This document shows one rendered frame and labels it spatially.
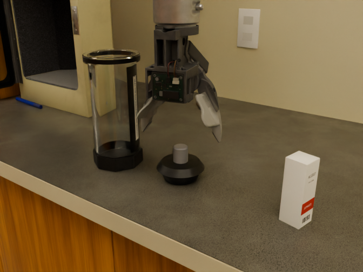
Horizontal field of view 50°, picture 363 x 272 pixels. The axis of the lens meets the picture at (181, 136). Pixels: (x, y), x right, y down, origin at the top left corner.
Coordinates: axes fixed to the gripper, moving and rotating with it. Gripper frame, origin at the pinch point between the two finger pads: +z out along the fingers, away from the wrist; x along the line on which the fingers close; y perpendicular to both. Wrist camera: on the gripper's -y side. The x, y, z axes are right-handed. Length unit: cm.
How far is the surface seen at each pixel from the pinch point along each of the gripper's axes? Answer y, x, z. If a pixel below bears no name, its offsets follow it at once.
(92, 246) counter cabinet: 9.8, -14.9, 21.9
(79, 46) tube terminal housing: -24.2, -37.8, -11.1
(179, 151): 1.5, 0.1, 2.6
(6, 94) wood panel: -32, -73, 7
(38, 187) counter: 9.9, -26.2, 10.9
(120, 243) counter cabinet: 12.0, -7.2, 17.6
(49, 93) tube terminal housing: -28, -53, 4
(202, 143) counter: -17.8, -1.6, 8.5
